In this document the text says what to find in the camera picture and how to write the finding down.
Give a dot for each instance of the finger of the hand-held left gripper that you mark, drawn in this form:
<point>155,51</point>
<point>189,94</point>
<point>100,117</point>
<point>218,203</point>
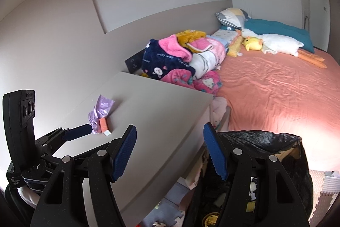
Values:
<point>78,132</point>

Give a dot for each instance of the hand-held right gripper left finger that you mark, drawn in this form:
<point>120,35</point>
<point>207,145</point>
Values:
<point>124,152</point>

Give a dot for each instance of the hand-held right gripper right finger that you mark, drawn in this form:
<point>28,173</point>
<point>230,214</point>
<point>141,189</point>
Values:
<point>215,152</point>

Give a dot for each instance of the small orange white box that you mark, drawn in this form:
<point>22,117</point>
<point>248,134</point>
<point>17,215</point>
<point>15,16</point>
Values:
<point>102,124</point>

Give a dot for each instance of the purple plastic bag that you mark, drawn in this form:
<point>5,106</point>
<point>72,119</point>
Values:
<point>102,107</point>

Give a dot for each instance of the black trash bag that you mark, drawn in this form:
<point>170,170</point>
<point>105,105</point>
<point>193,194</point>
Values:
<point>265,139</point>

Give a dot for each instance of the yellow paper packet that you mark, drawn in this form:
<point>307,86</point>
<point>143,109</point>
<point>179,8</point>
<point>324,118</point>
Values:
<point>251,207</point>

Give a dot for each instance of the pale pink cloth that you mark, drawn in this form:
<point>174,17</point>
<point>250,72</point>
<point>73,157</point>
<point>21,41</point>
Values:
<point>219,110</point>

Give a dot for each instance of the gold round lid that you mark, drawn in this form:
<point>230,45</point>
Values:
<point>210,219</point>

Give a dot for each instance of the pink cartoon print blanket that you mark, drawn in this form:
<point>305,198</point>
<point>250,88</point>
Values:
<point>204,83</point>

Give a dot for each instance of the grey foam floor mat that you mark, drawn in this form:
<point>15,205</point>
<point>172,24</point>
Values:
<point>164,213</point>

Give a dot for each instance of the bed with pink sheet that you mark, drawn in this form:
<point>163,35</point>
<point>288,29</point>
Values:
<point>265,88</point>

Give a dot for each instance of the navy printed garment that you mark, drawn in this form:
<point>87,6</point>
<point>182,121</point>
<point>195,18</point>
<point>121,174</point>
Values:
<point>154,62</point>

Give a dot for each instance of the white and pink blanket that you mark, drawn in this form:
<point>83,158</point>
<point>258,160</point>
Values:
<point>204,56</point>

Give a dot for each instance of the yellow patterned bolster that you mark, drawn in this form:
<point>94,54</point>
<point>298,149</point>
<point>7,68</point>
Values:
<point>235,47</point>

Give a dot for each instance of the pink fleece garment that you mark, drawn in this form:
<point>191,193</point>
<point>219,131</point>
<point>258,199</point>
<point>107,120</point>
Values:
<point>172,47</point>

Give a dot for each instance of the yellow duck plush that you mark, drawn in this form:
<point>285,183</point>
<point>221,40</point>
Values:
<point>252,43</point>

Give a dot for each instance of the pale patterned folded blanket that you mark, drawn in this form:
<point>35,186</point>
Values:
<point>223,35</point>

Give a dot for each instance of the pink foam floor mat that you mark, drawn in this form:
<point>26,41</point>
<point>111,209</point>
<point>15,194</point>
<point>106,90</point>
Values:
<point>320,205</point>

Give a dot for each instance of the yellow garment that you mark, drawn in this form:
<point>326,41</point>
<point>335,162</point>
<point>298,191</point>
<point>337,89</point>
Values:
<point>191,35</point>

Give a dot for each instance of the white goose plush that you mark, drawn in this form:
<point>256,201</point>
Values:
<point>281,43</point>

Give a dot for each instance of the checkered patchwork pillow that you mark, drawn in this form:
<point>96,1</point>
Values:
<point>231,17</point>

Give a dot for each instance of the teal blanket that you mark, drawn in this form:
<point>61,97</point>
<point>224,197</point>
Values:
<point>281,27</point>

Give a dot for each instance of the black wall socket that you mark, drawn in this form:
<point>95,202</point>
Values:
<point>132,63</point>

